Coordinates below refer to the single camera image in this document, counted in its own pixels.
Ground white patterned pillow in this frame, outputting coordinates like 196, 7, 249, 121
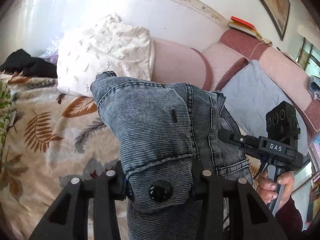
56, 15, 155, 97

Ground dark red sleeve forearm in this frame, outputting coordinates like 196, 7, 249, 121
276, 197, 310, 239

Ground cream leaf pattern blanket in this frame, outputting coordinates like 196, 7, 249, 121
0, 73, 266, 240

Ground clear purple plastic bag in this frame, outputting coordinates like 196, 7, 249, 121
38, 50, 59, 65

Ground red book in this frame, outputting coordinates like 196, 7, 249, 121
231, 16, 255, 30

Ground black camera box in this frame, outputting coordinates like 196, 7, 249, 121
266, 101, 300, 142

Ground light blue quilted cushion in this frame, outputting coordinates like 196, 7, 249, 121
221, 60, 292, 137

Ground grey washed denim pants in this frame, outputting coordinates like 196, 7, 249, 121
91, 72, 252, 239

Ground green white patterned quilt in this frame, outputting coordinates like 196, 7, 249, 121
0, 81, 12, 153

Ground black garment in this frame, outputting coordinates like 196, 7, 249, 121
1, 49, 57, 79

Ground person's right hand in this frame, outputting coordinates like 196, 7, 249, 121
257, 171, 295, 210

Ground pink maroon sofa backrest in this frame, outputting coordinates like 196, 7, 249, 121
203, 29, 319, 139

